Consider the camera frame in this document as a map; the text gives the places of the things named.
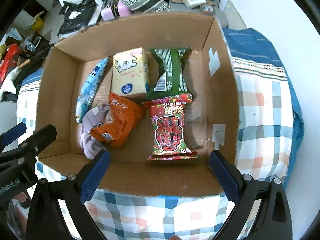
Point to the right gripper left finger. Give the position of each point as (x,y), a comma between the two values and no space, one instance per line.
(91,175)

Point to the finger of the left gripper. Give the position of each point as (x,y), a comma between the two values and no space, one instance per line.
(12,134)
(33,145)

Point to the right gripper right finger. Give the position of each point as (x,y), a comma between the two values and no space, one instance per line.
(226,174)

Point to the purple cloth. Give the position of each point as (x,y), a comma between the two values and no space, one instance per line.
(92,119)

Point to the orange cartoon snack bag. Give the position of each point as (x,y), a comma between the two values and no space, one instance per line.
(120,120)

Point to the red snack packet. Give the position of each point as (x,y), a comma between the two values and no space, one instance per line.
(167,118)

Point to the blue white tube pack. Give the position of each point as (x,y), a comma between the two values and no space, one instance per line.
(89,90)

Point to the yellow tissue pack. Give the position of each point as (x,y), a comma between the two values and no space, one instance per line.
(130,77)

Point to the green snack bag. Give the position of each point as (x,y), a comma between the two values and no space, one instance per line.
(170,70)

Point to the person's right hand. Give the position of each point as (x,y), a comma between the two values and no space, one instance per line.
(175,237)

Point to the plaid checkered blanket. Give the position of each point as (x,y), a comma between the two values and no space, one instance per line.
(243,104)

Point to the red plastic bag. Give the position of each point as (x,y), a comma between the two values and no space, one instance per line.
(12,51)

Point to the black bag on chair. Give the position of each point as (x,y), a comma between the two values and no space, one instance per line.
(76,16)

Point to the pink suitcase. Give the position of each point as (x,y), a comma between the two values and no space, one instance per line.
(113,9)

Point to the grey chair by wall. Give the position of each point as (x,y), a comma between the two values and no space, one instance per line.
(179,6)

